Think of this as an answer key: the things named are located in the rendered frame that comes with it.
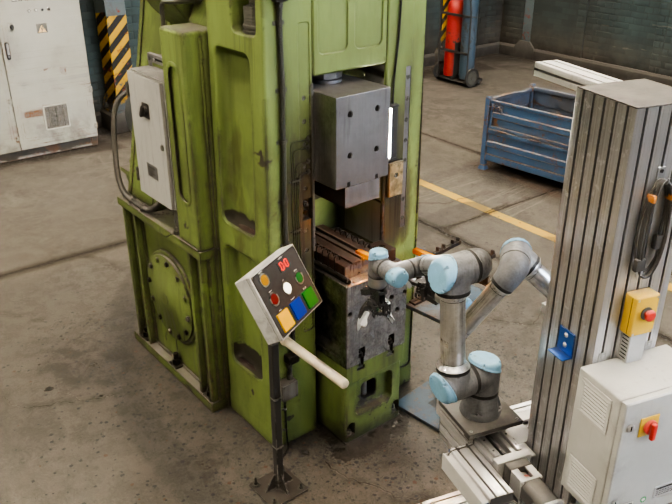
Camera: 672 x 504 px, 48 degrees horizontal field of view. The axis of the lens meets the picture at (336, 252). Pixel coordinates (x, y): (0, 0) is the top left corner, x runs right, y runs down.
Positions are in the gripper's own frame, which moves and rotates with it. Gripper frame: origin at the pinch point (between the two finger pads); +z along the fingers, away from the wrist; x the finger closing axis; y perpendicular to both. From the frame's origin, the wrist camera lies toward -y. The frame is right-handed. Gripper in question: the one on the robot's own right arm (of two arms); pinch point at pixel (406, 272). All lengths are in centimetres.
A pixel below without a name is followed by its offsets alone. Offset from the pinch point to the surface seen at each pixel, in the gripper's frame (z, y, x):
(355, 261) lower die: 27.5, 2.7, -6.1
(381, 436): 19, 102, 1
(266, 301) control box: 6, -9, -69
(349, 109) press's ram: 26, -69, -9
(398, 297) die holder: 22.0, 27.4, 15.7
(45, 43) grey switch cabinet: 554, -21, 44
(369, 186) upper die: 26.6, -31.9, 2.1
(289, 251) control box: 22, -17, -46
